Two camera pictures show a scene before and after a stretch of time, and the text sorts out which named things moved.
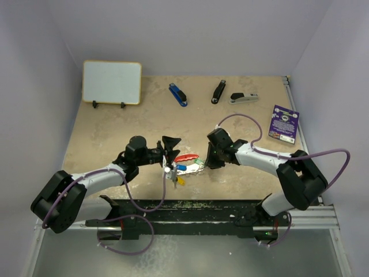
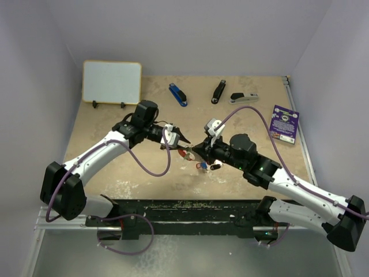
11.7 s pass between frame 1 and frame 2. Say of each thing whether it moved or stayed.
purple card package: stayed
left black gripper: moved
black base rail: stayed
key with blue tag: moved
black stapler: stayed
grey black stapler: stayed
